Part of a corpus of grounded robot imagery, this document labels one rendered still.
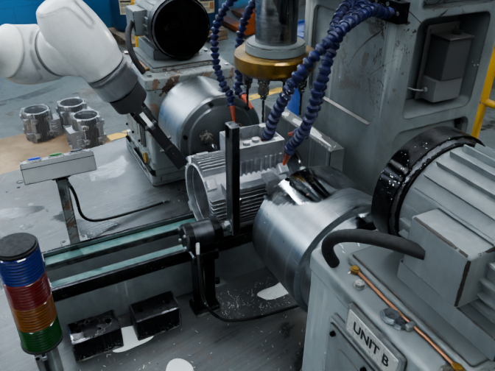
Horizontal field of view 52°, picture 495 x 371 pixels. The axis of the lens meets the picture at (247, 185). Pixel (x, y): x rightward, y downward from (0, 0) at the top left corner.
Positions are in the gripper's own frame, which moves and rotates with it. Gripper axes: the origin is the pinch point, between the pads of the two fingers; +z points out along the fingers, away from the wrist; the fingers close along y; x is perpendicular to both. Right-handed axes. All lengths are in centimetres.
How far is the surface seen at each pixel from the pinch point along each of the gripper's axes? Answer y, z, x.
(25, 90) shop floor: 380, 89, 68
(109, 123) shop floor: 274, 114, 24
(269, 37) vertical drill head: -9.0, -13.8, -30.2
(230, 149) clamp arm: -20.8, -6.2, -9.1
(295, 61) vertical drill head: -14.2, -8.7, -31.0
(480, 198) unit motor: -69, -13, -24
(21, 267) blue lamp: -39, -26, 26
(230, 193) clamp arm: -20.3, 2.8, -3.8
